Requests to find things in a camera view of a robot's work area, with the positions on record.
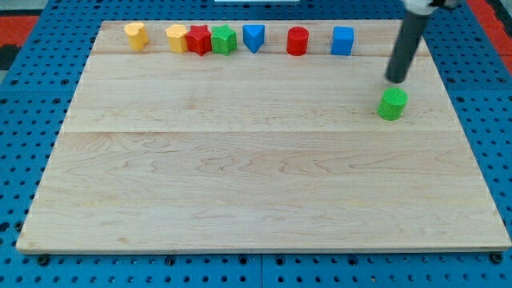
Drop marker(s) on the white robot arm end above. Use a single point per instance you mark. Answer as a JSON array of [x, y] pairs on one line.
[[427, 7]]

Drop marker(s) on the blue cube block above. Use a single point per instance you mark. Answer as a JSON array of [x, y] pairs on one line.
[[342, 40]]

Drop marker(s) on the light wooden board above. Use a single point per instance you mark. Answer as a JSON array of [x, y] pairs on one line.
[[166, 153]]

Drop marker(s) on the green star block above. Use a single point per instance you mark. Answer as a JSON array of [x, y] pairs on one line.
[[223, 40]]

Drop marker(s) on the blue triangle block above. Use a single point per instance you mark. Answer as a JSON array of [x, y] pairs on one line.
[[253, 36]]

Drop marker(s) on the red cylinder block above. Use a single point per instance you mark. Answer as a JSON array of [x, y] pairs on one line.
[[297, 41]]

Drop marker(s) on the red star block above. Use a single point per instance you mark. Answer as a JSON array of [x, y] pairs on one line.
[[198, 39]]

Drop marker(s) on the yellow pentagon block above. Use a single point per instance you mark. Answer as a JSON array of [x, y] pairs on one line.
[[176, 37]]

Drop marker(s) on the green cylinder block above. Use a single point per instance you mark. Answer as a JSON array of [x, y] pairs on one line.
[[392, 103]]

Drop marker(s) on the yellow heart block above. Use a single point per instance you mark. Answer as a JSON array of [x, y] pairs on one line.
[[136, 35]]

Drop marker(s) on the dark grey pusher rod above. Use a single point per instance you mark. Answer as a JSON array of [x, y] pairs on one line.
[[405, 47]]

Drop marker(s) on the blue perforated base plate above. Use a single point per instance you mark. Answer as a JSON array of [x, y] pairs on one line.
[[37, 90]]

